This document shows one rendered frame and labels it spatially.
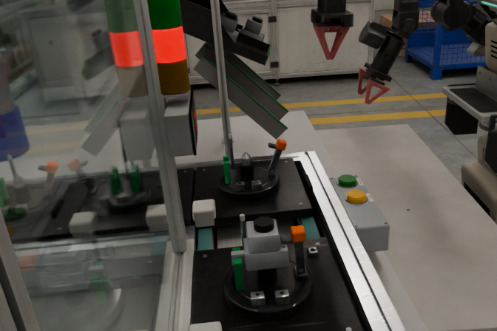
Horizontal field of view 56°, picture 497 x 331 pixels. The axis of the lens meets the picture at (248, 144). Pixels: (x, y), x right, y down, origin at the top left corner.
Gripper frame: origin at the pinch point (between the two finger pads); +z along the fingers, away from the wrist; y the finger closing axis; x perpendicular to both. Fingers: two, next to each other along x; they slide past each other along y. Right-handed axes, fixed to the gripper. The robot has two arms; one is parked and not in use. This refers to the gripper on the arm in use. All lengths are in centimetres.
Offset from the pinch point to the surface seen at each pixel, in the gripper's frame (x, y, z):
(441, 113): 162, -264, 120
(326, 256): -7.6, 32.7, 26.6
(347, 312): -8, 46, 26
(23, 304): -33, 81, -10
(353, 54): 119, -384, 95
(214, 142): -27, -46, 38
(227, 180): -23.5, 7.3, 24.3
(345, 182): 2.1, 8.2, 26.2
